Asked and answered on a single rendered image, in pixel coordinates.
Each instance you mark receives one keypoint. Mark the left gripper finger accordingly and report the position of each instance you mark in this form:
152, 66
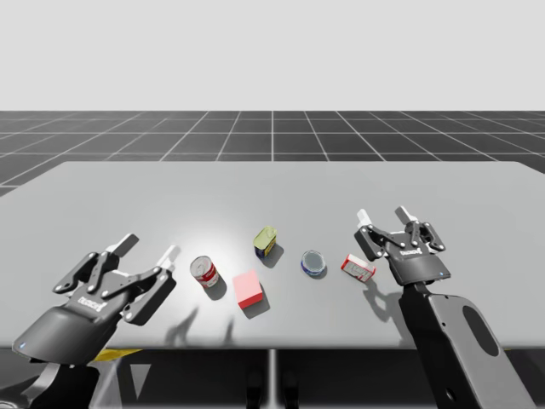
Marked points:
149, 298
95, 264

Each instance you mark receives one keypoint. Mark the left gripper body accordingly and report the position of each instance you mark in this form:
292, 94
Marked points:
64, 332

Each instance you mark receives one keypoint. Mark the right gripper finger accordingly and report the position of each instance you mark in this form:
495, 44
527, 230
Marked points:
430, 238
374, 238

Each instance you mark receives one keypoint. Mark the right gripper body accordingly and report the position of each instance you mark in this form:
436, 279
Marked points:
419, 268

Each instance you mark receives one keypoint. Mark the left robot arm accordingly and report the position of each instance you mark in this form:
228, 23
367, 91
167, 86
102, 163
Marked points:
64, 387

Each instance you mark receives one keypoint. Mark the pink cube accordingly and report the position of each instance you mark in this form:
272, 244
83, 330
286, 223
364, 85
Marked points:
248, 289

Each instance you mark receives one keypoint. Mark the red and white carton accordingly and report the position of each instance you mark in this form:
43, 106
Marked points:
357, 268

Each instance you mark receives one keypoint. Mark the red and white can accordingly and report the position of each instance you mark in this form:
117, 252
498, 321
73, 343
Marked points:
205, 272

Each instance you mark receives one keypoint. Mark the blue flat can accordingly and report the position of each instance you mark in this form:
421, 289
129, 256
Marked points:
313, 263

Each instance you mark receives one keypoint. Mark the green and blue rectangular can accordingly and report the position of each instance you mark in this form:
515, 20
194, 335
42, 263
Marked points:
265, 243

